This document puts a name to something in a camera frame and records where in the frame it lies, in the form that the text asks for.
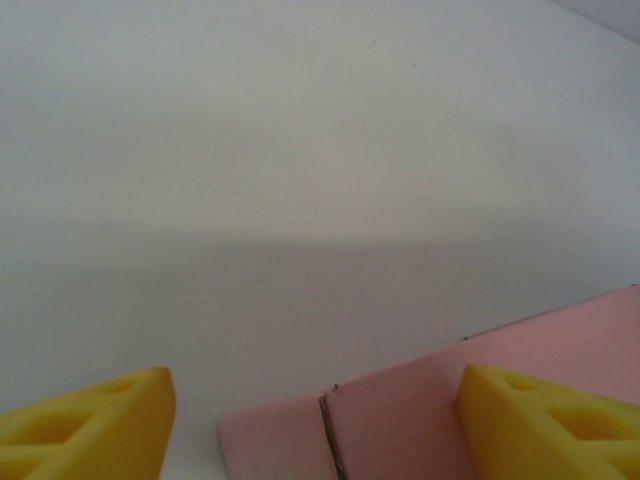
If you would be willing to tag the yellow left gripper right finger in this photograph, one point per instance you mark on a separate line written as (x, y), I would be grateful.
(525, 430)

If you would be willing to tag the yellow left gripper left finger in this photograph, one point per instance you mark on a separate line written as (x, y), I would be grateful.
(100, 425)

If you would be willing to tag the pink paper box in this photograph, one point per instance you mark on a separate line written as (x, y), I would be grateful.
(400, 430)

